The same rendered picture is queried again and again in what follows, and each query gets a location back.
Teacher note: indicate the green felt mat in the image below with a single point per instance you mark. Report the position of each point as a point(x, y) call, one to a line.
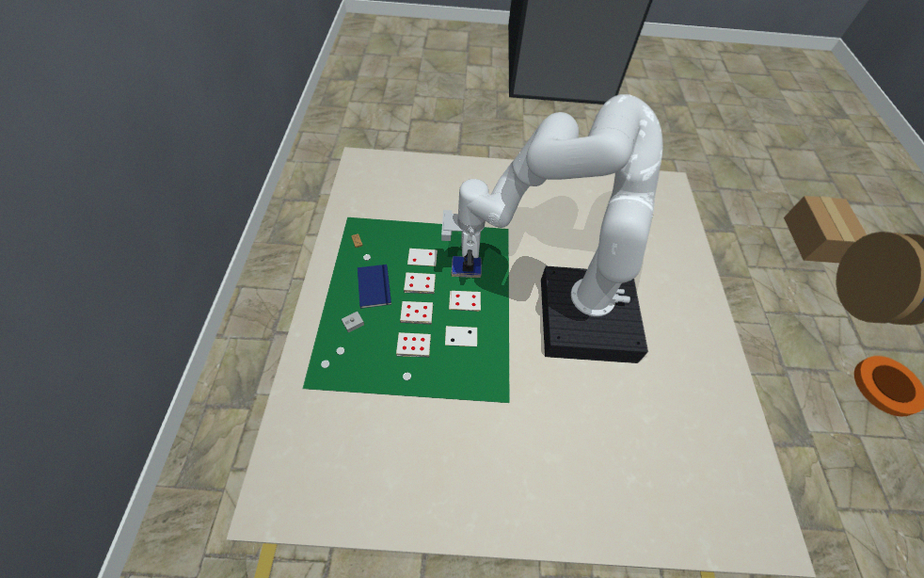
point(369, 363)

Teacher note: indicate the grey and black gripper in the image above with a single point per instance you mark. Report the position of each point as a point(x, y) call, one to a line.
point(470, 245)

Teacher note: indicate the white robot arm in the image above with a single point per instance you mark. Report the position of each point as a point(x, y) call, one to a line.
point(608, 149)

